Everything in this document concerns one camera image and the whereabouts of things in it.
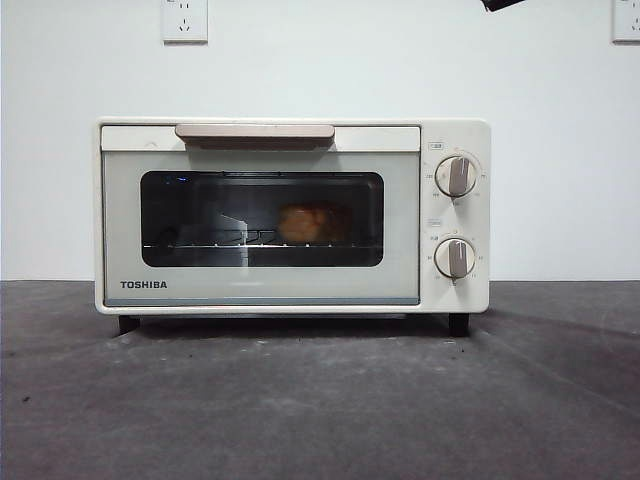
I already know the glass oven door with handle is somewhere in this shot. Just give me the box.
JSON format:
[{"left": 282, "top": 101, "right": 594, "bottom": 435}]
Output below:
[{"left": 98, "top": 122, "right": 422, "bottom": 308}]

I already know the golden brown bread loaf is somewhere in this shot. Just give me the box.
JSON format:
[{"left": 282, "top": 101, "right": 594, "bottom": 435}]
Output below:
[{"left": 275, "top": 200, "right": 353, "bottom": 243}]

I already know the white wall socket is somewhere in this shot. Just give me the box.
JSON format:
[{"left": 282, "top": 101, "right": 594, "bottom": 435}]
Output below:
[
  {"left": 160, "top": 0, "right": 209, "bottom": 44},
  {"left": 611, "top": 0, "right": 640, "bottom": 44}
]

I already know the metal wire oven rack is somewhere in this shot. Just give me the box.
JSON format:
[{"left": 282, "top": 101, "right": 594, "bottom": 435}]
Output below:
[{"left": 142, "top": 227, "right": 362, "bottom": 251}]

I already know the cream Toshiba toaster oven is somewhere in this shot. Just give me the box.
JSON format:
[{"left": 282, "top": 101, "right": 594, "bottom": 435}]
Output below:
[{"left": 91, "top": 116, "right": 492, "bottom": 336}]

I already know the cream round oven knob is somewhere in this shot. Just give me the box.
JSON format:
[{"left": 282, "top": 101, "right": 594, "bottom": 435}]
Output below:
[
  {"left": 432, "top": 237, "right": 478, "bottom": 281},
  {"left": 433, "top": 155, "right": 478, "bottom": 200}
]

